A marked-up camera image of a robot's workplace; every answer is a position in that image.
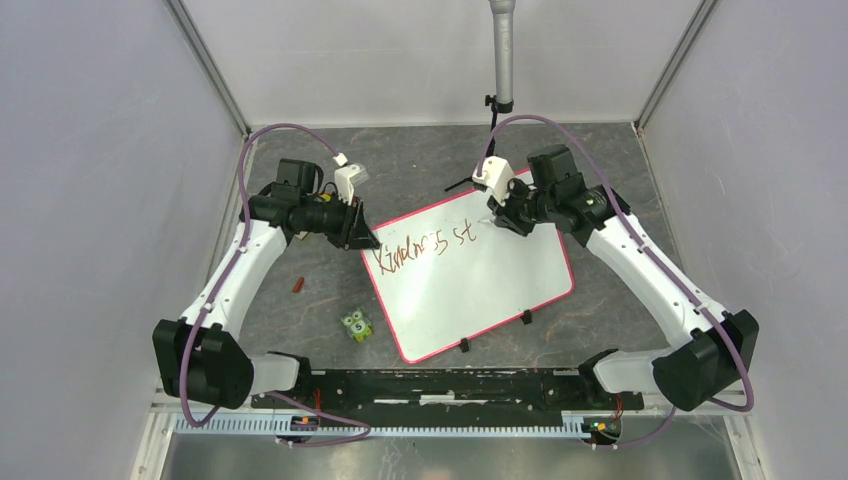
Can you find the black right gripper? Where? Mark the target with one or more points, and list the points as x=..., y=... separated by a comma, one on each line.
x=505, y=215

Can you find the grey camera pole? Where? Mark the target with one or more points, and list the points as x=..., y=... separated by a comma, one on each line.
x=503, y=32

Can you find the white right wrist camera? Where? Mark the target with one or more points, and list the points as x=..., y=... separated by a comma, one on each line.
x=493, y=174

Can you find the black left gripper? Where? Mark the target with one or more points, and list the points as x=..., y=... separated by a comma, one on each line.
x=354, y=233

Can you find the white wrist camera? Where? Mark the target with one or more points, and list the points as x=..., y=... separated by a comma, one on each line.
x=347, y=177
x=493, y=174

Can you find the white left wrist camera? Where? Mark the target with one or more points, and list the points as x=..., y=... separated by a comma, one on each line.
x=347, y=177

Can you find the brown marker cap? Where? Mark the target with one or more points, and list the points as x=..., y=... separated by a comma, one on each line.
x=298, y=285

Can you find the white board with pink frame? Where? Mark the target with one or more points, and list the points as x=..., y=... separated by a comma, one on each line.
x=440, y=276

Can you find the green owl number toy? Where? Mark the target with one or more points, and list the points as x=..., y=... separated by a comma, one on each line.
x=357, y=325

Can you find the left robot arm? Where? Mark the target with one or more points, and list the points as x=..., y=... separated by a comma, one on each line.
x=198, y=355

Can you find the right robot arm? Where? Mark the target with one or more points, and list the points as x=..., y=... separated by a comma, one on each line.
x=709, y=350

